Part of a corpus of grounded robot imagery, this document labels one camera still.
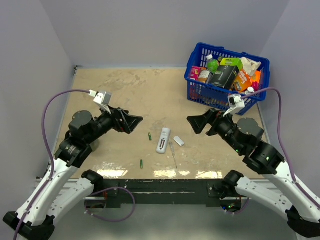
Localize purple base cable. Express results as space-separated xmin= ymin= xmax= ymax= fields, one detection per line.
xmin=84 ymin=186 xmax=137 ymax=223
xmin=224 ymin=197 xmax=251 ymax=216

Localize clear handled screwdriver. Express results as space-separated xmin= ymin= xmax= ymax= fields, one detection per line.
xmin=169 ymin=141 xmax=178 ymax=169

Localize white remote control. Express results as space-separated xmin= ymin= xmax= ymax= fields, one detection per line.
xmin=156 ymin=127 xmax=171 ymax=154

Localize green bottle white cap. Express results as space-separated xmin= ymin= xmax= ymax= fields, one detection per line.
xmin=206 ymin=54 xmax=220 ymax=73

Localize orange razor package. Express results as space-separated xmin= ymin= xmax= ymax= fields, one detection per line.
xmin=231 ymin=69 xmax=252 ymax=93

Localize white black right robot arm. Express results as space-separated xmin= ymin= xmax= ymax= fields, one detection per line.
xmin=187 ymin=108 xmax=320 ymax=238

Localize white battery cover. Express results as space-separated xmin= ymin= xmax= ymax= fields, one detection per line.
xmin=173 ymin=136 xmax=185 ymax=147

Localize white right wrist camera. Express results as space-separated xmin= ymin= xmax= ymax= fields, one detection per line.
xmin=223 ymin=94 xmax=245 ymax=117

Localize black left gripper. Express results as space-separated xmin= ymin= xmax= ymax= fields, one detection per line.
xmin=85 ymin=103 xmax=143 ymax=144

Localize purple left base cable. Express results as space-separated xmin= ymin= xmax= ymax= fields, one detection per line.
xmin=84 ymin=186 xmax=137 ymax=223

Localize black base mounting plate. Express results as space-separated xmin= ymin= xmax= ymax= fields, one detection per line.
xmin=84 ymin=178 xmax=252 ymax=210

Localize orange jar white label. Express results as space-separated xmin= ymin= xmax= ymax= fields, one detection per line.
xmin=197 ymin=70 xmax=213 ymax=83

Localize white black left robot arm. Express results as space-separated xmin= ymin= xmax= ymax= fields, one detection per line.
xmin=3 ymin=108 xmax=143 ymax=240

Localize blue plastic basket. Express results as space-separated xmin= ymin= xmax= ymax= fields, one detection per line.
xmin=184 ymin=42 xmax=270 ymax=110

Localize white crumpled bag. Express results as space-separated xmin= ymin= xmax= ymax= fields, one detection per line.
xmin=240 ymin=57 xmax=262 ymax=77

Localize black green razor box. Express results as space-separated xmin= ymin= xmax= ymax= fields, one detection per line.
xmin=207 ymin=57 xmax=243 ymax=90

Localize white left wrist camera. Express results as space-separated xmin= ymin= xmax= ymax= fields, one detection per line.
xmin=89 ymin=90 xmax=113 ymax=114

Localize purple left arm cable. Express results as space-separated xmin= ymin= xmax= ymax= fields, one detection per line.
xmin=12 ymin=89 xmax=92 ymax=240

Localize bright orange package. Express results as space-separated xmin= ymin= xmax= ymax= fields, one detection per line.
xmin=250 ymin=70 xmax=261 ymax=84

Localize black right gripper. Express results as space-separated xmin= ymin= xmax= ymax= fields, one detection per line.
xmin=186 ymin=106 xmax=244 ymax=154

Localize pink box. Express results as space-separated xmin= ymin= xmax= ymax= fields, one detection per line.
xmin=188 ymin=66 xmax=205 ymax=81

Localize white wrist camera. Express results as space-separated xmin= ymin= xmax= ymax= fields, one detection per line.
xmin=89 ymin=90 xmax=113 ymax=114
xmin=223 ymin=94 xmax=245 ymax=117

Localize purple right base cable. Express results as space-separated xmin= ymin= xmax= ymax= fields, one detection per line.
xmin=224 ymin=197 xmax=251 ymax=216

